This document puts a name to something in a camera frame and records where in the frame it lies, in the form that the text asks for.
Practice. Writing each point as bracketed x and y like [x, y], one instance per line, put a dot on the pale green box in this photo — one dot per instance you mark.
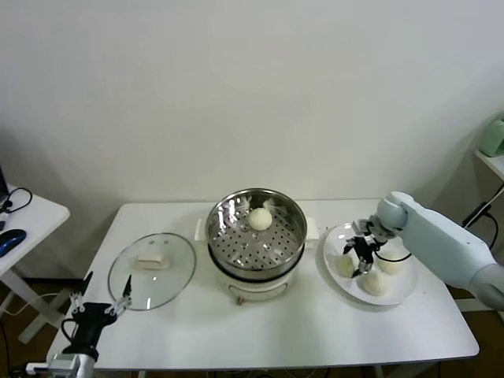
[494, 138]

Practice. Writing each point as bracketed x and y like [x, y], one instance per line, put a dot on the dark laptop edge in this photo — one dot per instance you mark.
[3, 185]

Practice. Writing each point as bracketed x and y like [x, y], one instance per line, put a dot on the black power adapter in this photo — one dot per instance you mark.
[476, 212]

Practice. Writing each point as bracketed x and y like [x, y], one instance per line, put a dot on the white steamed baozi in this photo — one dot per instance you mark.
[390, 267]
[343, 267]
[376, 284]
[259, 219]

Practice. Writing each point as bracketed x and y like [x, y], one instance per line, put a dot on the white side desk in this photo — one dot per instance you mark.
[43, 212]

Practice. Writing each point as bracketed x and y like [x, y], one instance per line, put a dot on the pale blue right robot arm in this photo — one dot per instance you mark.
[441, 244]

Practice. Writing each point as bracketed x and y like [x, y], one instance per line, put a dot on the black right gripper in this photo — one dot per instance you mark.
[366, 248]

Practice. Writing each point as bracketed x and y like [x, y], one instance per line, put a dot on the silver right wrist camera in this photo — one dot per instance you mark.
[361, 226]

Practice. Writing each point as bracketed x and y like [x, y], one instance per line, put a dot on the perforated steel steamer basket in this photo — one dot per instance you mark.
[218, 224]

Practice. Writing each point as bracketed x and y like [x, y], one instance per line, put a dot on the round glass pot lid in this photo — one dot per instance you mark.
[175, 252]

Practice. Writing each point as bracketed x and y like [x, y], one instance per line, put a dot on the blue computer mouse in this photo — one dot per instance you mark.
[12, 239]

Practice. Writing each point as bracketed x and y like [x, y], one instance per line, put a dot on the white shelf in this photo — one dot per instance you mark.
[492, 161]

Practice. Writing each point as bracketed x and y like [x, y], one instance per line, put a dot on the white electric cooking pot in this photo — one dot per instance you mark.
[256, 289]

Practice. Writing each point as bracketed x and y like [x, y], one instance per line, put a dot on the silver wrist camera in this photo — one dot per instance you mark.
[63, 361]
[361, 226]

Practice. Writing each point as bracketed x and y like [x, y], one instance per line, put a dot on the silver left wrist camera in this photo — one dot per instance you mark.
[63, 361]

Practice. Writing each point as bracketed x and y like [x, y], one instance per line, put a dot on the large white round plate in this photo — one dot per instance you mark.
[332, 246]

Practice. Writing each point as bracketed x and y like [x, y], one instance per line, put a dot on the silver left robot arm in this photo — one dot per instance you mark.
[76, 364]

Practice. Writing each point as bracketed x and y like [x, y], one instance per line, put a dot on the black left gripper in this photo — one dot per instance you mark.
[92, 321]

